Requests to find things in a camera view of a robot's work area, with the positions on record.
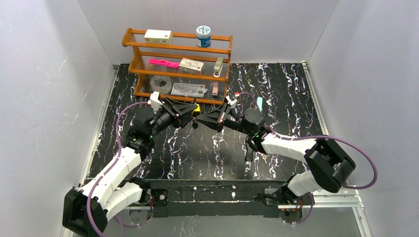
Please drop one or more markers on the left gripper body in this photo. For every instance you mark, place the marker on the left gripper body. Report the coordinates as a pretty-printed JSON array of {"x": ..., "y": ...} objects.
[{"x": 171, "y": 108}]

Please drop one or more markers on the white box middle shelf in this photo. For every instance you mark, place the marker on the white box middle shelf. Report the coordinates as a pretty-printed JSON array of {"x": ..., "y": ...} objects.
[{"x": 191, "y": 66}]

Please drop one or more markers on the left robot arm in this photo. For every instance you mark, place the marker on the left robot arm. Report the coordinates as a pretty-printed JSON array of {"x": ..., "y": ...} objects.
[{"x": 88, "y": 210}]

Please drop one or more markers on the wooden three-tier shelf rack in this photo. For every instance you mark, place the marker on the wooden three-tier shelf rack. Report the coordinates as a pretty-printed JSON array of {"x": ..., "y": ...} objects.
[{"x": 183, "y": 45}]

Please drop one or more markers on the white blue stapler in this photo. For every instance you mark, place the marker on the white blue stapler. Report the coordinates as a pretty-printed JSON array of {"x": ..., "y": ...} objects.
[{"x": 259, "y": 102}]

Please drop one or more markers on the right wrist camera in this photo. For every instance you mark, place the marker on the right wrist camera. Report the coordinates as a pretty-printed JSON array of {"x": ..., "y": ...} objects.
[{"x": 232, "y": 99}]

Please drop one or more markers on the flat packaged card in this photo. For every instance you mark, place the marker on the flat packaged card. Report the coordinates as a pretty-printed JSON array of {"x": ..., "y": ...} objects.
[{"x": 188, "y": 90}]

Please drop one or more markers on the black cable loop lock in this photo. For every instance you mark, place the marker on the black cable loop lock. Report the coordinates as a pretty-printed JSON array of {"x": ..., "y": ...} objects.
[{"x": 249, "y": 156}]

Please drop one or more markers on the white box shelf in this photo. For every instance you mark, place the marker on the white box shelf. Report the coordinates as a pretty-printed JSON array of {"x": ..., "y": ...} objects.
[
  {"x": 191, "y": 66},
  {"x": 158, "y": 36}
]

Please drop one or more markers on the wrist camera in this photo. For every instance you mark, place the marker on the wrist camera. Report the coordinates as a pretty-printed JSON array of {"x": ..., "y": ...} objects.
[
  {"x": 154, "y": 101},
  {"x": 232, "y": 99}
]

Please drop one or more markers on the blue round jar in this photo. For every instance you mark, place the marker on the blue round jar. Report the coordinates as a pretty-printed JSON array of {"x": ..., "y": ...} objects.
[{"x": 203, "y": 36}]

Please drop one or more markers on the clear tape roll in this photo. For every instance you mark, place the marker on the clear tape roll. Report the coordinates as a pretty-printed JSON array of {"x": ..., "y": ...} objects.
[{"x": 161, "y": 84}]

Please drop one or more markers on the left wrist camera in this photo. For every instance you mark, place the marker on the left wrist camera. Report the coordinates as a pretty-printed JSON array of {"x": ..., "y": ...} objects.
[{"x": 154, "y": 101}]

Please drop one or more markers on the yellow padlock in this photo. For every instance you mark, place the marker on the yellow padlock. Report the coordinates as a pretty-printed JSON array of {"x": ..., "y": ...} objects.
[{"x": 195, "y": 114}]

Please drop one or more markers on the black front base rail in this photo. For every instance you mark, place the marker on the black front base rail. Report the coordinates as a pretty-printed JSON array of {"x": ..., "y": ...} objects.
[{"x": 173, "y": 198}]

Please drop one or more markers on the beige small stapler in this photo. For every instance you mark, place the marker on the beige small stapler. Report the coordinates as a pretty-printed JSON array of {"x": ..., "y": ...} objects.
[{"x": 218, "y": 67}]

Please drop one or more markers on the pink flat tool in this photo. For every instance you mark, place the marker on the pink flat tool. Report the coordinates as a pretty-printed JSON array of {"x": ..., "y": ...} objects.
[{"x": 165, "y": 63}]

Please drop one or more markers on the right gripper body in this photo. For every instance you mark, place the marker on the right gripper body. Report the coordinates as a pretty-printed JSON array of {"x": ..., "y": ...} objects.
[{"x": 224, "y": 113}]

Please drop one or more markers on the white box top shelf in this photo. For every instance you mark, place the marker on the white box top shelf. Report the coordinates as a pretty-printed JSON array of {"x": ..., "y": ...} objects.
[{"x": 158, "y": 36}]

